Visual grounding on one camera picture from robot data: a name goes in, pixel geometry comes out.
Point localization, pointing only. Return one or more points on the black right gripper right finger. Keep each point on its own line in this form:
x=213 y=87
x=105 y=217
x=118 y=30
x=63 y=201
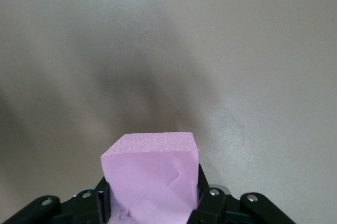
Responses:
x=223 y=208

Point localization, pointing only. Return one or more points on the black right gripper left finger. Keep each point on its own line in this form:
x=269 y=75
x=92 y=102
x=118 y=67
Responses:
x=79 y=208

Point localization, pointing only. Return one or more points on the pink foam cube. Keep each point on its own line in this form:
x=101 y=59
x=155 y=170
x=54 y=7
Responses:
x=150 y=176

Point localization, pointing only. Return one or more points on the brown table cover sheet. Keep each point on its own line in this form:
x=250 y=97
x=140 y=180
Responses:
x=237 y=50

